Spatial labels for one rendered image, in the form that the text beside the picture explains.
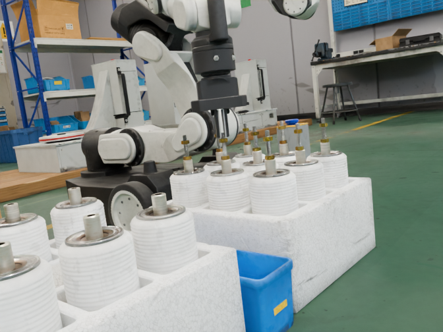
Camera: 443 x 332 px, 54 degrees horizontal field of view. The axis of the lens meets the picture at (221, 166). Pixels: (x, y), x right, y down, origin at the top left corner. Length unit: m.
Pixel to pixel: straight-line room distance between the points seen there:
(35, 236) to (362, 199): 0.72
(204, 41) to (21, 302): 0.61
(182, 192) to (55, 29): 5.39
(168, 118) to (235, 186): 2.86
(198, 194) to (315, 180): 0.26
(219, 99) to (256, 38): 6.16
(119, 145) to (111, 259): 1.09
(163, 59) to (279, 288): 0.91
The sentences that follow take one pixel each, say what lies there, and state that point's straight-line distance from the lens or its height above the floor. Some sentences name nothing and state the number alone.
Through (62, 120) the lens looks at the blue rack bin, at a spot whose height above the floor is 0.41.
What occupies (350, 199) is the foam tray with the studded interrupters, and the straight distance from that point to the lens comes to 1.03.
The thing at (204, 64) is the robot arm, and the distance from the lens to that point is 0.92.
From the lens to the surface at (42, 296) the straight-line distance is 0.53.
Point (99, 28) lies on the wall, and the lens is 9.82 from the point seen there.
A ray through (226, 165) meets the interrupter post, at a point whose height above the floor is 0.27.
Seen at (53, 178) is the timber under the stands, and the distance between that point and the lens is 2.85.
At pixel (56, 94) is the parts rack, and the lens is 6.04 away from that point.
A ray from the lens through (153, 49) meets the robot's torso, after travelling 1.47.
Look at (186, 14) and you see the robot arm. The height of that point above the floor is 0.59.
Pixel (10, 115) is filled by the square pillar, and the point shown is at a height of 0.57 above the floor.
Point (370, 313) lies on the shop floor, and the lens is 0.88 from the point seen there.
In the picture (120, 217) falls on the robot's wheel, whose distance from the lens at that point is 1.41.
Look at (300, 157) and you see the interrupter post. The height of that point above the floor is 0.27.
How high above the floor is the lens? 0.41
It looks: 8 degrees down
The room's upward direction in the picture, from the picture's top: 7 degrees counter-clockwise
